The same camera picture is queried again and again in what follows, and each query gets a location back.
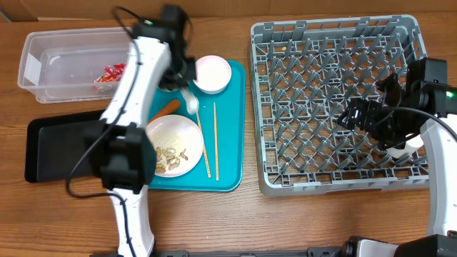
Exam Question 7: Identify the pink bowl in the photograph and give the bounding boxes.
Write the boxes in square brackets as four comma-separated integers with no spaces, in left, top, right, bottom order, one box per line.
[194,55,232,94]

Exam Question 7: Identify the white tissue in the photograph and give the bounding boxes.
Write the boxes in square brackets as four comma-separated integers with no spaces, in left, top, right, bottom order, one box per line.
[180,88,199,115]

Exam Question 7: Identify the red snack wrapper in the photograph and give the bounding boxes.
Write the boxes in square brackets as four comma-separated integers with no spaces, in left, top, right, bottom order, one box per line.
[94,63,126,83]

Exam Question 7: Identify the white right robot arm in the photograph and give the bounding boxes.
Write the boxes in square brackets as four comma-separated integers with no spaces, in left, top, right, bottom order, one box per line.
[337,57,456,256]

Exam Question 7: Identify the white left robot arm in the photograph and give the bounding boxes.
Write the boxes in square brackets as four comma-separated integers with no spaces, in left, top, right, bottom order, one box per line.
[82,4,198,256]

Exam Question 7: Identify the grey dishwasher rack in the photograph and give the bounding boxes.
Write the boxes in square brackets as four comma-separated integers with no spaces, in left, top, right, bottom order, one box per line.
[249,15,428,196]

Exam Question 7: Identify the white cup in rack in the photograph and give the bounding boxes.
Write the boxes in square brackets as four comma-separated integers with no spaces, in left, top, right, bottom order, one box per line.
[386,136,423,158]

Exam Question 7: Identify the orange carrot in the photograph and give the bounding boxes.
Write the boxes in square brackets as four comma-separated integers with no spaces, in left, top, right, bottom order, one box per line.
[149,99,181,123]

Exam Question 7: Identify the right wooden chopstick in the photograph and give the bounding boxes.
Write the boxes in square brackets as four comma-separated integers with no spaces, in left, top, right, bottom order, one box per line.
[214,102,220,181]

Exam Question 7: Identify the wooden chopstick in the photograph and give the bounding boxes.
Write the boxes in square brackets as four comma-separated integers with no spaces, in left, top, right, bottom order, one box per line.
[214,102,220,181]
[196,111,211,178]

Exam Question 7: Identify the left wooden chopstick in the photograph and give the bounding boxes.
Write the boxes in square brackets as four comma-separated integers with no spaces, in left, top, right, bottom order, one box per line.
[196,111,211,178]

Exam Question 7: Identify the teal serving tray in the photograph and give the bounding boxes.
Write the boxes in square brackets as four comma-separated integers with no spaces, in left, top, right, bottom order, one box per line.
[149,60,246,192]

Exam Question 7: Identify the white plate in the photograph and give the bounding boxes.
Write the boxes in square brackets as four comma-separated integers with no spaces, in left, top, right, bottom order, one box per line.
[146,114,203,178]

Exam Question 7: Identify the peanut pile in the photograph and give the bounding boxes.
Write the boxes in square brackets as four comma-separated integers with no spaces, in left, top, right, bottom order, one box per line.
[156,147,189,173]

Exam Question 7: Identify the clear plastic bin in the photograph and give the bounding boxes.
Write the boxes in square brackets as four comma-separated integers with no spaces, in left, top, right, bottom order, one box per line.
[17,28,130,104]

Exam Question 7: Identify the black base bar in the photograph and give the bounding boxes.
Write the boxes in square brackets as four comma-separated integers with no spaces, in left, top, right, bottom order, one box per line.
[152,243,356,257]

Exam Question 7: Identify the black plastic tray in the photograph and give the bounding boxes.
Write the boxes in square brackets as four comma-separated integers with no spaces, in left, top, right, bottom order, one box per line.
[24,110,103,183]

